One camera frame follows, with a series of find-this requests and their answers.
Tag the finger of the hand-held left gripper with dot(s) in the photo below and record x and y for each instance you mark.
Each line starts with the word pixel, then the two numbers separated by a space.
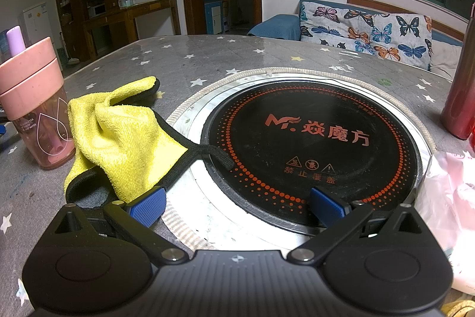
pixel 2 128

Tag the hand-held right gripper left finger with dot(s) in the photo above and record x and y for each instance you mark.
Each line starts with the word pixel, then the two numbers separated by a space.
pixel 148 207

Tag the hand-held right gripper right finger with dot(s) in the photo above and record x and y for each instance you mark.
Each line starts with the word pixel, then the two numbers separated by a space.
pixel 326 205

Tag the pink cup with straw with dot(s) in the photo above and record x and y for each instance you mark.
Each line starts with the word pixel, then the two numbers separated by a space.
pixel 29 90

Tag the yellow microfibre cloth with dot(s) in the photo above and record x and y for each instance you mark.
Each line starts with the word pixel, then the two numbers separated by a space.
pixel 118 138

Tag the white mop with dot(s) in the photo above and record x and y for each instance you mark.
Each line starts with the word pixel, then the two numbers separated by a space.
pixel 72 60

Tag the black round induction cooktop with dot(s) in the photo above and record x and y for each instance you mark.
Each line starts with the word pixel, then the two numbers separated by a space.
pixel 241 138

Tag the white fridge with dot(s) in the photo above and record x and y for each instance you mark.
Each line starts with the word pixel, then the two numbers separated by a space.
pixel 33 20

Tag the pink plastic bag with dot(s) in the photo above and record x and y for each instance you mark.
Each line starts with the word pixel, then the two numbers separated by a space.
pixel 452 198

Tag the white microwave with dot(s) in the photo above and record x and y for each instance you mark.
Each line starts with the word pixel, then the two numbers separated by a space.
pixel 97 10

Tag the grey star table cover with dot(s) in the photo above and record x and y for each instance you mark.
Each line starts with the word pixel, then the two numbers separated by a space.
pixel 185 57

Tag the red metal bottle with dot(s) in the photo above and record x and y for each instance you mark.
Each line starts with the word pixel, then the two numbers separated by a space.
pixel 460 98

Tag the butterfly pattern pillow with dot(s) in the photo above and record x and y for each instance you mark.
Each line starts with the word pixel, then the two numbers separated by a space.
pixel 371 27

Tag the blue sofa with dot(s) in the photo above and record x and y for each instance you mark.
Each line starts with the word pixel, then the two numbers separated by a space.
pixel 274 25

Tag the wooden desk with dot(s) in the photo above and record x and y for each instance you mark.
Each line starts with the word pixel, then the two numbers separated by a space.
pixel 148 5

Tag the blue cabinet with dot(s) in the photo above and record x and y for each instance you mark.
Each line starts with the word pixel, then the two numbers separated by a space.
pixel 213 16

